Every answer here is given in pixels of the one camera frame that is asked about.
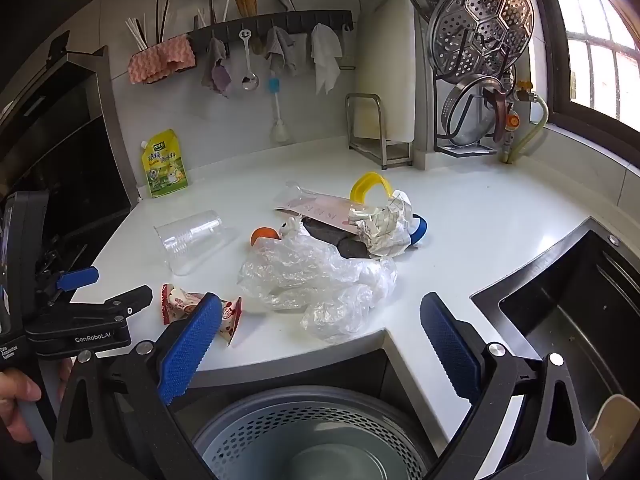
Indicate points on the clear plastic cup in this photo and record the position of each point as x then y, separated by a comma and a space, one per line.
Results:
190, 240

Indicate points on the window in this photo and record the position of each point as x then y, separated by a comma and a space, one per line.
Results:
595, 50

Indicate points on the black chopsticks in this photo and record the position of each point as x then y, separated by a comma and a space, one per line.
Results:
162, 20

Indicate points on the metal cutting board holder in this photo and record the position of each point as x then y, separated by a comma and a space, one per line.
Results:
380, 150

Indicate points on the hanging metal spoon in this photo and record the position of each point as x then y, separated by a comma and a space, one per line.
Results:
249, 82

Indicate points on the white chopsticks bundle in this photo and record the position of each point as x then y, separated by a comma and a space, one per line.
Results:
136, 35

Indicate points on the blue-grey perforated bin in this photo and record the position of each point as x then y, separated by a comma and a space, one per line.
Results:
310, 425

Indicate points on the red white snack wrapper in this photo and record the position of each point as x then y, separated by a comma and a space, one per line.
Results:
175, 305

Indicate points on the yellow green spout pouch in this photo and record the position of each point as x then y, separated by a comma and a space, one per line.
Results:
165, 170

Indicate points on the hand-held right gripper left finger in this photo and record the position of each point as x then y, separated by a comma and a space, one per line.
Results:
192, 350

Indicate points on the person's left hand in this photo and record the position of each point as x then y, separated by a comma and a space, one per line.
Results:
15, 395

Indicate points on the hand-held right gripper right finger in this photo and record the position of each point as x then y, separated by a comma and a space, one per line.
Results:
450, 345

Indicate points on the glass pot lid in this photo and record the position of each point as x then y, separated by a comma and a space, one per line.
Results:
470, 120

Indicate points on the dark grey wall rack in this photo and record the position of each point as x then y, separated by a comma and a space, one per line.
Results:
300, 20

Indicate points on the crumpled white paper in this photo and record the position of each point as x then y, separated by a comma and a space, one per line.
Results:
380, 227

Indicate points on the blue white bottle brush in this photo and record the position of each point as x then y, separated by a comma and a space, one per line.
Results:
279, 130

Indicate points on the white cutting board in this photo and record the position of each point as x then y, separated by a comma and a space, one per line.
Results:
385, 60

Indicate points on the dark grey cloth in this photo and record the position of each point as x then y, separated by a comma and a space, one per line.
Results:
325, 230

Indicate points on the blue bottle cap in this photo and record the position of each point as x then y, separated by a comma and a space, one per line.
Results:
421, 227

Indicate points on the crumpled clear plastic bag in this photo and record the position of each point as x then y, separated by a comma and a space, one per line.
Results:
320, 270

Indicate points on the clear package with pink card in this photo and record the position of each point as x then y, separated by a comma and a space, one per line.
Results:
320, 207

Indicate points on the white rag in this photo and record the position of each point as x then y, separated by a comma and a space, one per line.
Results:
326, 55

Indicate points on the wooden spatula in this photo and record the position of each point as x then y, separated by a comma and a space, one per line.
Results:
246, 2

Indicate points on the purple cloth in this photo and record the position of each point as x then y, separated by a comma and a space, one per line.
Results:
222, 82

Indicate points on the dark steel sink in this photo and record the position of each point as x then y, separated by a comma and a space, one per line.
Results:
565, 310

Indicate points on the beige plastic object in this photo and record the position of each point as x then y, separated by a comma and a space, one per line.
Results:
607, 425

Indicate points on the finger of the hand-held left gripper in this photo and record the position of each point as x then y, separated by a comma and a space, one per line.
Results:
120, 305
80, 277

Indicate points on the pink sponge cloth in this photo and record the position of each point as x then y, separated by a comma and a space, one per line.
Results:
160, 60

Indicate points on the grey rag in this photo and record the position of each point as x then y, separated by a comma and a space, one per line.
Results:
214, 52
280, 47

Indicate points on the small orange lid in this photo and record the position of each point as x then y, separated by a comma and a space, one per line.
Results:
262, 235

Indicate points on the perforated steel steamer plate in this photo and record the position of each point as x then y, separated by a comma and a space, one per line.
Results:
480, 25

